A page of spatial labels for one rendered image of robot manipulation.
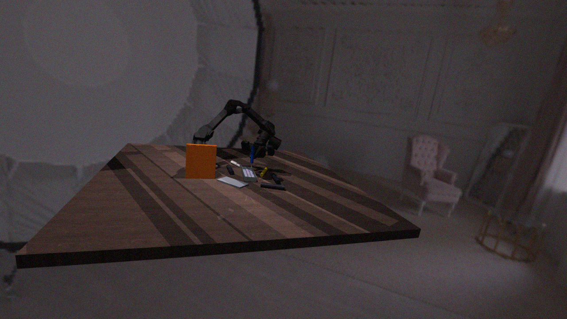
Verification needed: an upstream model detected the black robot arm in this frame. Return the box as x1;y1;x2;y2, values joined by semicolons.
192;99;281;150

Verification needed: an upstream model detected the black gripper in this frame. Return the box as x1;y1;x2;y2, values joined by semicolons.
241;136;275;159

